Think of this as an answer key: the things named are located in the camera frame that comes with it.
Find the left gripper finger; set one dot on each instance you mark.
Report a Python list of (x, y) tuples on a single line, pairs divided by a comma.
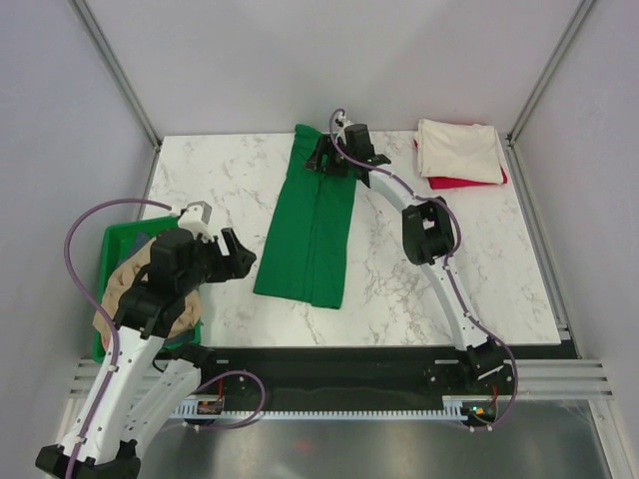
[(241, 262), (232, 242)]

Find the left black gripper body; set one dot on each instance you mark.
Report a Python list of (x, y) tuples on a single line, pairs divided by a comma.
[(210, 265)]

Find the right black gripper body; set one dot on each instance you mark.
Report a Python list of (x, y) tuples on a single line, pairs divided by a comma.
[(340, 154)]

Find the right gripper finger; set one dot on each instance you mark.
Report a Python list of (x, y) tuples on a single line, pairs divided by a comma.
[(332, 166), (321, 155)]

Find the green t shirt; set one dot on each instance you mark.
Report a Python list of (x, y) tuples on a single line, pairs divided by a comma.
[(305, 253)]

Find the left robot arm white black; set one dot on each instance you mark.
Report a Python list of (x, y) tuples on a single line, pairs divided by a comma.
[(112, 431)]

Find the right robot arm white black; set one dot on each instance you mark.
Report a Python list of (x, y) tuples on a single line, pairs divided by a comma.
[(431, 236)]

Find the beige crumpled t shirt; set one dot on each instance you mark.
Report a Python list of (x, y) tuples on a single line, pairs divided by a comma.
[(122, 278)]

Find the green plastic bin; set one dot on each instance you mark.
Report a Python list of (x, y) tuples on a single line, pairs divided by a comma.
[(117, 243)]

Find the folded red t shirt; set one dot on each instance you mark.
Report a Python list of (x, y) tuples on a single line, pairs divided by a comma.
[(447, 183)]

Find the folded cream t shirt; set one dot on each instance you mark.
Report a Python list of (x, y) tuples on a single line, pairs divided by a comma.
[(470, 152)]

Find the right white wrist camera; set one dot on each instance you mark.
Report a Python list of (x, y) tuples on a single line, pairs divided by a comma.
[(342, 122)]

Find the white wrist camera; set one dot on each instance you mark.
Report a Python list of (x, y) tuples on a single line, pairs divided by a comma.
[(342, 122), (195, 218)]

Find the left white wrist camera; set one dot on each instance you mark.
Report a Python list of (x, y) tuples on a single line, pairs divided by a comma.
[(195, 218)]

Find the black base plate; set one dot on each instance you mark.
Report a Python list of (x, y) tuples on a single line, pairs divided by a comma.
[(326, 378)]

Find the left aluminium frame post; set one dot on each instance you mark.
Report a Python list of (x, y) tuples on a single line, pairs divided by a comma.
[(109, 58)]

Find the aluminium frame post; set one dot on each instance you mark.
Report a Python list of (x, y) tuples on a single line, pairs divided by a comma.
[(559, 53), (109, 58)]

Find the white slotted cable duct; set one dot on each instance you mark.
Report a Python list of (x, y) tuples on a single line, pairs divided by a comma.
[(451, 410)]

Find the right aluminium frame post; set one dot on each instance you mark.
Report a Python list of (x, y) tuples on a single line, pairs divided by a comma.
[(559, 53)]

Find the aluminium rail base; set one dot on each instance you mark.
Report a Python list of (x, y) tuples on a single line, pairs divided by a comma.
[(537, 379)]

